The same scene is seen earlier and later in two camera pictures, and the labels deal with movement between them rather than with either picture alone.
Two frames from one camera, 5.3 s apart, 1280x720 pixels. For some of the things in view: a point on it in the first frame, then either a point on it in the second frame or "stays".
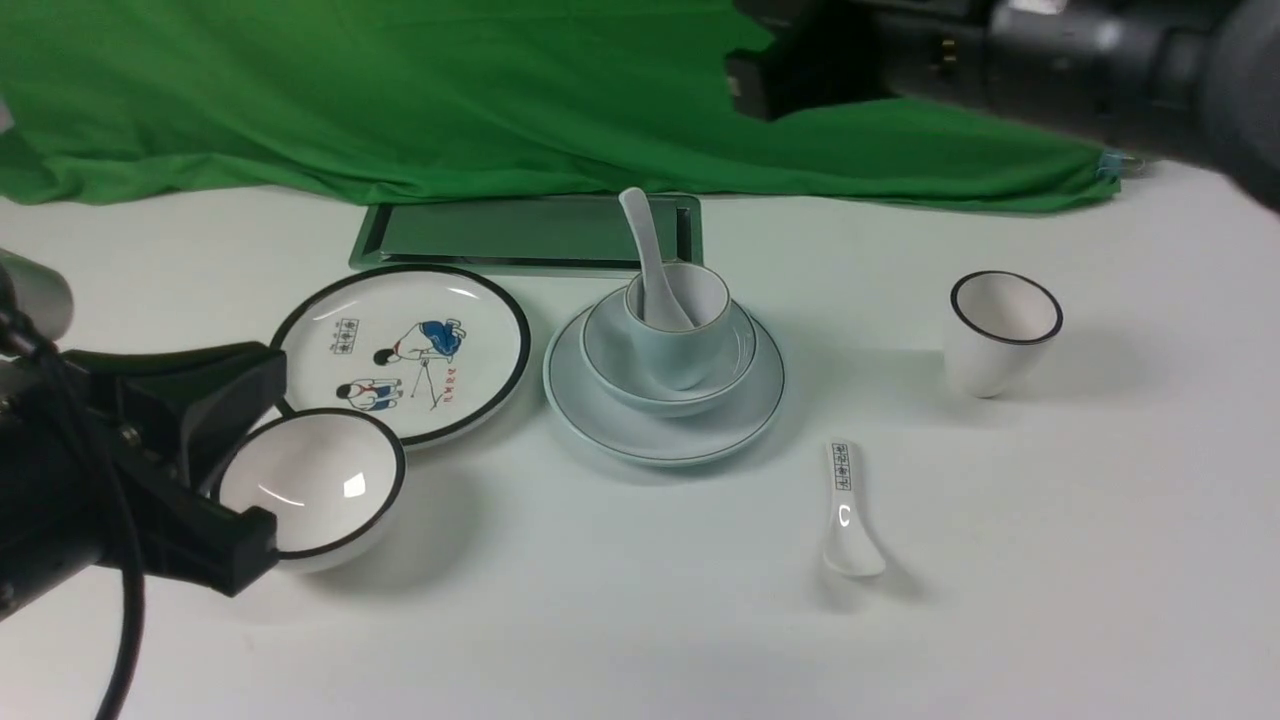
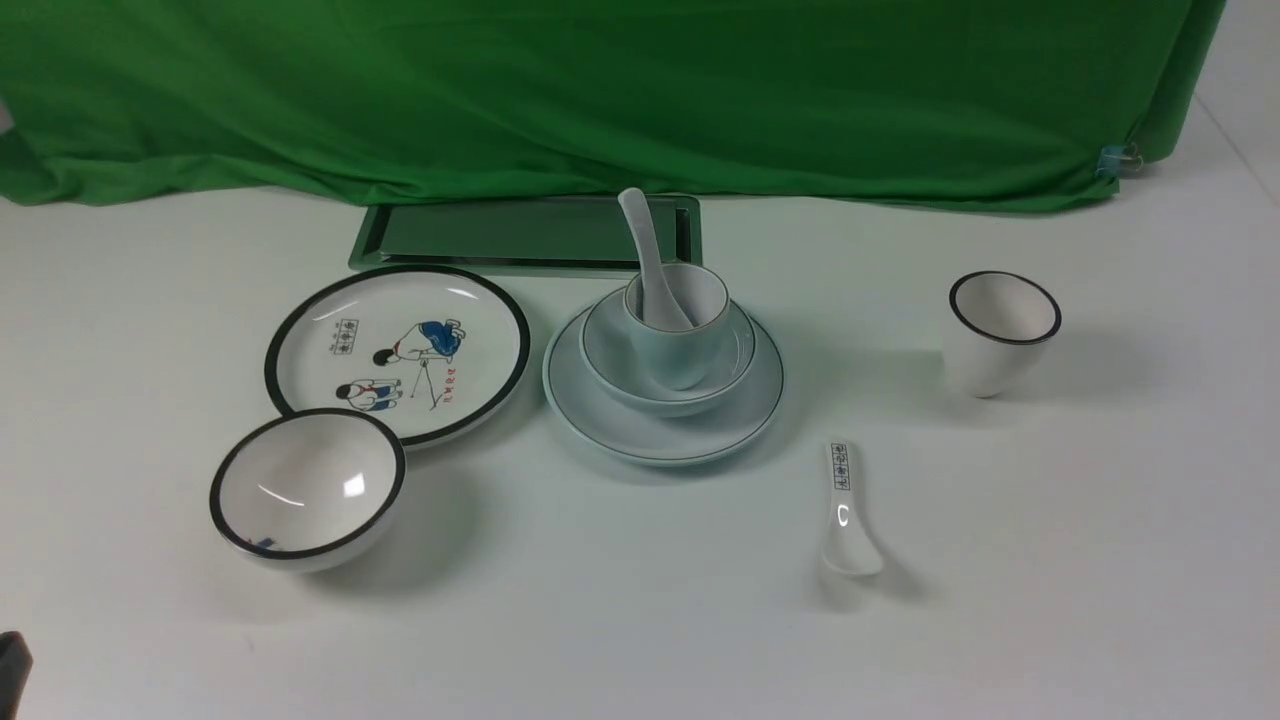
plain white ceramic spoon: [661, 306] stays
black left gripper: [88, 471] -> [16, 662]
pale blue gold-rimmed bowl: [608, 353] stays
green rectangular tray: [570, 237] stays
